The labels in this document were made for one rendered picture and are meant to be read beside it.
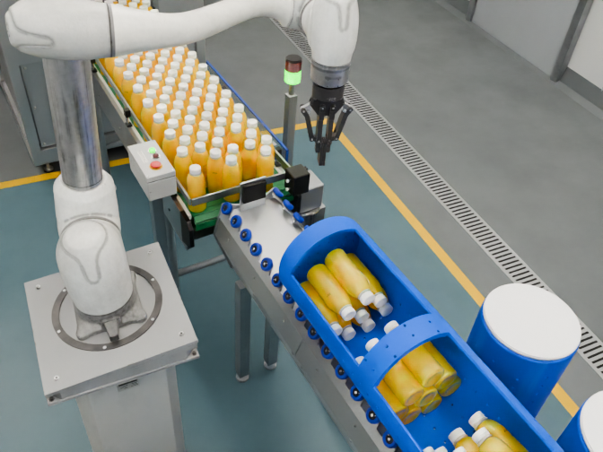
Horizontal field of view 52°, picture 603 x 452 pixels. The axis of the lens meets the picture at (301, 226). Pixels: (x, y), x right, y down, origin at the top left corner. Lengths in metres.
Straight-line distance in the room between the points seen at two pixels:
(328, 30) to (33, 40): 0.58
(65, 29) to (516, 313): 1.39
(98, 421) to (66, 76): 0.97
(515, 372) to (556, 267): 1.89
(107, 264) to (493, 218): 2.75
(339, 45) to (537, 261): 2.54
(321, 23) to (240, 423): 1.83
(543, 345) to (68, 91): 1.39
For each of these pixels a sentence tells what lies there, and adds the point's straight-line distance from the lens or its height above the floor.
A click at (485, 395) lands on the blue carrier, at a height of 1.06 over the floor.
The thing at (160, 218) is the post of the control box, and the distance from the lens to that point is 2.32.
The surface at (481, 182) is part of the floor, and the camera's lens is 4.13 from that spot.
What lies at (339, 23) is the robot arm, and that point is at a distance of 1.36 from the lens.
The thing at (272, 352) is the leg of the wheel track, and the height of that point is 0.13.
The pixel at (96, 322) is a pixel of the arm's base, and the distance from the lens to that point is 1.69.
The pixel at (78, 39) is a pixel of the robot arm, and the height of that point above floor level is 1.84.
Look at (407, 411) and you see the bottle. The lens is 1.60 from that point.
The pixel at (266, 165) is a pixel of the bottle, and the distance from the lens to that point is 2.25.
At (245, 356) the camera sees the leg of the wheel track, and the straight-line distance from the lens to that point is 2.69.
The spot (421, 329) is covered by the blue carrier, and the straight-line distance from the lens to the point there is 1.51.
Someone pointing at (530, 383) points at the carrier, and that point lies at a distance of 1.91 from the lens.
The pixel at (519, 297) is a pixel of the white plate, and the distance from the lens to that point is 1.95.
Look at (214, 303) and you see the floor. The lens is 3.12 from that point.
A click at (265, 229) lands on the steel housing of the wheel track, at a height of 0.93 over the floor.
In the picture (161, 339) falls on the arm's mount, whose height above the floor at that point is 1.07.
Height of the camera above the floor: 2.38
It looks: 42 degrees down
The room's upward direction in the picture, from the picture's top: 5 degrees clockwise
